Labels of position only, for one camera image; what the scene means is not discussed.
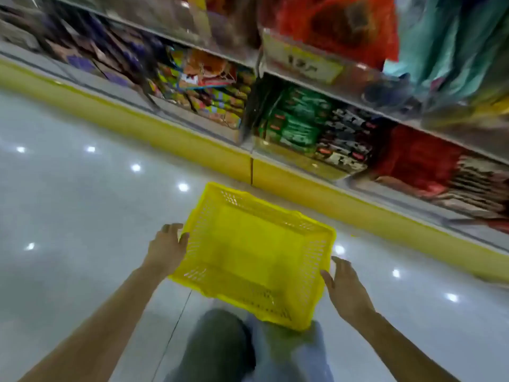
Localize yellow plastic shopping basket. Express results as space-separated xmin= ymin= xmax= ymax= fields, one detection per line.
xmin=169 ymin=182 xmax=337 ymax=332

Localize person's left forearm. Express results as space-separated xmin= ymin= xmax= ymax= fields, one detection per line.
xmin=20 ymin=265 xmax=172 ymax=382

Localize teal plastic bags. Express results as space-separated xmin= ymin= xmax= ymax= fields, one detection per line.
xmin=384 ymin=0 xmax=509 ymax=96

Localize orange red plastic bag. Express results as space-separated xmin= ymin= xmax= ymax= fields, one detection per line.
xmin=274 ymin=0 xmax=400 ymax=70

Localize person's right hand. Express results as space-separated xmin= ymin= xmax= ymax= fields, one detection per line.
xmin=320 ymin=256 xmax=376 ymax=325

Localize stack of brown striped packets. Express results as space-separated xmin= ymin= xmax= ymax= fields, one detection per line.
xmin=433 ymin=155 xmax=509 ymax=231

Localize store shelf with yellow base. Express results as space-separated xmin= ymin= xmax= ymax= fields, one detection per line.
xmin=0 ymin=0 xmax=509 ymax=285

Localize stack of black red packets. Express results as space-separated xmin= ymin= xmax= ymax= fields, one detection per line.
xmin=314 ymin=106 xmax=381 ymax=173

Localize pile of colourful snack packets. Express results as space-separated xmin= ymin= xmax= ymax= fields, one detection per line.
xmin=147 ymin=45 xmax=257 ymax=131

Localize pile of red snack bags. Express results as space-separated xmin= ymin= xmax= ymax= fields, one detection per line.
xmin=375 ymin=125 xmax=466 ymax=197

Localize stack of green snack packets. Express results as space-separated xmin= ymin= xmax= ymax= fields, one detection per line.
xmin=256 ymin=85 xmax=334 ymax=154

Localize grey trousers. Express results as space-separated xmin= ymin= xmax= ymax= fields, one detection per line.
xmin=165 ymin=308 xmax=335 ymax=382

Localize person's right forearm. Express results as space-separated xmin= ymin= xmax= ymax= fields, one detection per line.
xmin=350 ymin=310 xmax=461 ymax=382

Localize person's left hand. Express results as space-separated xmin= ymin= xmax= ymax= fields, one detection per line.
xmin=143 ymin=223 xmax=190 ymax=277

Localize pile of dark purple packets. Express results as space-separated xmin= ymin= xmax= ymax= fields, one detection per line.
xmin=40 ymin=4 xmax=164 ymax=92

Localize yellow price sign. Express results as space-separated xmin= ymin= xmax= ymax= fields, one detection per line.
xmin=262 ymin=31 xmax=345 ymax=84

